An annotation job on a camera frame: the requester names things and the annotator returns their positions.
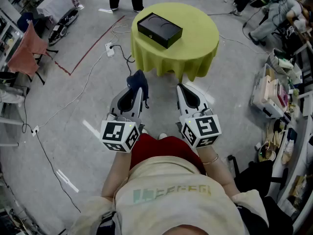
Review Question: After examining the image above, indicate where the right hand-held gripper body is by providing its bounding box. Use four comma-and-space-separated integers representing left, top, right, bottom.
176, 108, 222, 148

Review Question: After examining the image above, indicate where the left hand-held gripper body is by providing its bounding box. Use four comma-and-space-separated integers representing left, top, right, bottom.
99, 111, 145, 154

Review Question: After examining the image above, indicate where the dark blue cloth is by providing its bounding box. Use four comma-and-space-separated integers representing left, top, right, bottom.
126, 69, 150, 109

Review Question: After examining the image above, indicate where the black plastic tray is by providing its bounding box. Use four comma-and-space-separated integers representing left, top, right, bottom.
136, 12, 183, 49

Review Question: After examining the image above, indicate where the person's left forearm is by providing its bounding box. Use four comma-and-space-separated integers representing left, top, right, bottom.
101, 150, 133, 200

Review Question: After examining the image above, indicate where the person's right forearm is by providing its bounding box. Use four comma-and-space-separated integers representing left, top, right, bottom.
195, 144, 242, 195

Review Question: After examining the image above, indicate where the grey metal equipment rack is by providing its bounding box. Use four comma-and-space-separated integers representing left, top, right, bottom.
0, 8, 25, 68

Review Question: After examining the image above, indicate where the red skirt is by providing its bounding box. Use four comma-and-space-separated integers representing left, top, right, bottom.
129, 133, 207, 176

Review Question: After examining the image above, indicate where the white power strip black plug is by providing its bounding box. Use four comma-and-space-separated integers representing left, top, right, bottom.
105, 42, 115, 57

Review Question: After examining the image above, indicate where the red floor tape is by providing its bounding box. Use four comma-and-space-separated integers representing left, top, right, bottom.
54, 15, 125, 76

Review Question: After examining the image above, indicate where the white crate of books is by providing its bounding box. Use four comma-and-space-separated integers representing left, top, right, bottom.
250, 62, 294, 118

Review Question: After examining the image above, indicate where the round table with green tablecloth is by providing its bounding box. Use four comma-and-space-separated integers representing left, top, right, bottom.
130, 1, 220, 83

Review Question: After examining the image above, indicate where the white round bowl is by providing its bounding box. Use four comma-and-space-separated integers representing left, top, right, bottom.
258, 143, 277, 163

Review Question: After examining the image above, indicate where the black office chair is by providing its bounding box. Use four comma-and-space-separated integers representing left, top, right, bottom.
227, 155, 289, 198

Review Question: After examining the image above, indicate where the cream printed shirt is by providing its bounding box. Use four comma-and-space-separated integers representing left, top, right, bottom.
68, 155, 269, 235

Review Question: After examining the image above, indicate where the open black equipment case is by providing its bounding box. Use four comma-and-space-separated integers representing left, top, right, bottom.
48, 8, 79, 46

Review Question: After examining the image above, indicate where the white curved desk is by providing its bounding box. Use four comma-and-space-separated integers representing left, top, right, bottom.
268, 89, 313, 230

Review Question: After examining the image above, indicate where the table with white checked cover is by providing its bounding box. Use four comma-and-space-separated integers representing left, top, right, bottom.
36, 0, 79, 24

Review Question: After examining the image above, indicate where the dark blue bag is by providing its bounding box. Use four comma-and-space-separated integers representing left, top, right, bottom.
17, 11, 47, 38

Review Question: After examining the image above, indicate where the thin gold bracelet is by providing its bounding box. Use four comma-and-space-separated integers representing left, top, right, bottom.
202, 154, 219, 165

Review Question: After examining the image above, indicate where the white power cable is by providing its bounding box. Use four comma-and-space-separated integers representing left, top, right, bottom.
38, 50, 110, 130

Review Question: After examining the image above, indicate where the black power cable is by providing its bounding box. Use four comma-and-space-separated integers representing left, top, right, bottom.
111, 44, 135, 78

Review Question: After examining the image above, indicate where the thin black floor cable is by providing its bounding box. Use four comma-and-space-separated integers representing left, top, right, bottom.
22, 84, 81, 214

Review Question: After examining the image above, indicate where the grey shoulder strap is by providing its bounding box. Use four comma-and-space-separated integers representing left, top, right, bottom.
96, 211, 120, 235

